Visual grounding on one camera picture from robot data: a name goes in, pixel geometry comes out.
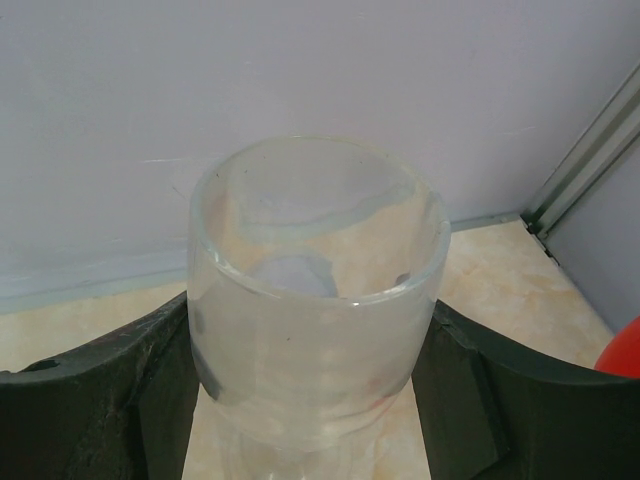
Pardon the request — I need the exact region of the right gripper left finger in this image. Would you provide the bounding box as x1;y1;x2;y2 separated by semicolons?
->
1;294;199;479

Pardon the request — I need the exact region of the right aluminium corner post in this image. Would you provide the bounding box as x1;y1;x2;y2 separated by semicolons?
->
521;68;639;245

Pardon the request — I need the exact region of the red plastic wine glass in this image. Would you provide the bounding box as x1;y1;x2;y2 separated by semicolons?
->
594;317;640;379

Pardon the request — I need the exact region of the clear wine glass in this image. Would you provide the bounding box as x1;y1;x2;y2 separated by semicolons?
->
187;136;451;479

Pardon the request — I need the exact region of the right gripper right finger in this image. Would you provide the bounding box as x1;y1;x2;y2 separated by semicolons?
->
412;301;639;479

